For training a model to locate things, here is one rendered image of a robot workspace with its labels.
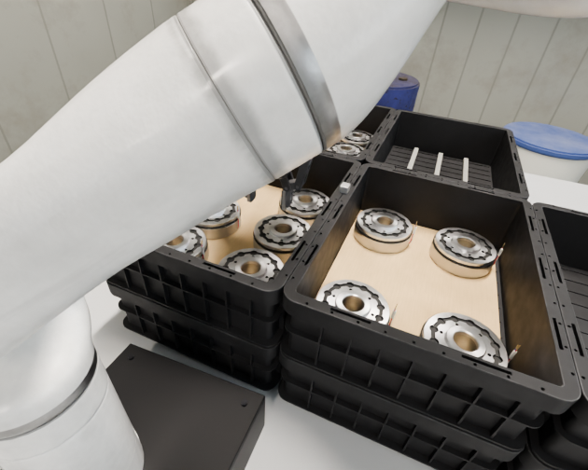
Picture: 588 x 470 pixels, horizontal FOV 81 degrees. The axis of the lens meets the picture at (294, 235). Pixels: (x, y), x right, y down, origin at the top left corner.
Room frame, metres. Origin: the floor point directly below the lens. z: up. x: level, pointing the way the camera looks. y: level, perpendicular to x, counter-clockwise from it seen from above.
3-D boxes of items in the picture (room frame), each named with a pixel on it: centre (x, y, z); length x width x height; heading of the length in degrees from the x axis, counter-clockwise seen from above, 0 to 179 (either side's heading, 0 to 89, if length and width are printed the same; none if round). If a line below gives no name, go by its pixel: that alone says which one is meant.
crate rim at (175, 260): (0.51, 0.08, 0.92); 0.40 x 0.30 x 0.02; 160
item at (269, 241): (0.48, 0.02, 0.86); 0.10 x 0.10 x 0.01
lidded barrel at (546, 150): (1.92, -1.38, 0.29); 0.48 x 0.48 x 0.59
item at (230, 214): (0.53, 0.15, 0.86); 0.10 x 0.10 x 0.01
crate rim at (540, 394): (0.40, -0.20, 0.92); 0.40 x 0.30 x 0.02; 160
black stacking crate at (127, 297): (0.51, 0.08, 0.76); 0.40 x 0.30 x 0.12; 160
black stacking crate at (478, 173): (0.78, -0.34, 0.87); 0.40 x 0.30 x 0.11; 160
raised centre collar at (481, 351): (0.27, -0.22, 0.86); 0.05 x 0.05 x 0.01
